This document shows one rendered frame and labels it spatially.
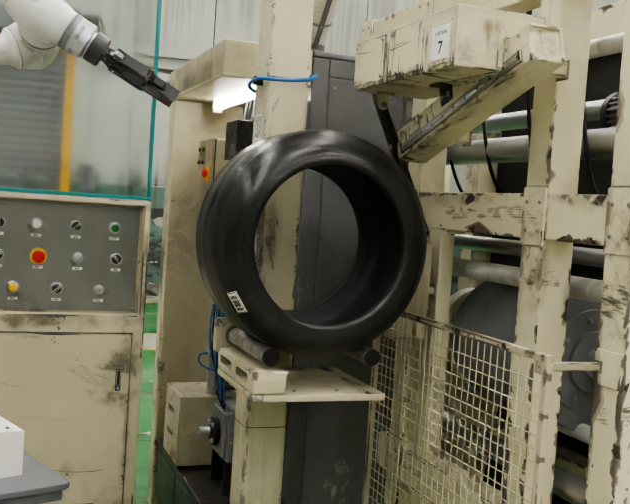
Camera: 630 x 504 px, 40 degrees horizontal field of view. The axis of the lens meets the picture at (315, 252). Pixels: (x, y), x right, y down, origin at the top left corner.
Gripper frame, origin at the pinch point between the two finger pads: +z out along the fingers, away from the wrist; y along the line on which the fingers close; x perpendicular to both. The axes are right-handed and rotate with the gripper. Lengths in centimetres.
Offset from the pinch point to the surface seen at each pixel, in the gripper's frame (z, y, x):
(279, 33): 19, -28, 42
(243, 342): 53, -20, -41
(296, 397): 68, -3, -48
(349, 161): 47.9, 5.1, 10.1
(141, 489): 85, -179, -106
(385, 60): 46, -7, 44
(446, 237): 96, -31, 19
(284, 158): 33.0, 4.9, 1.4
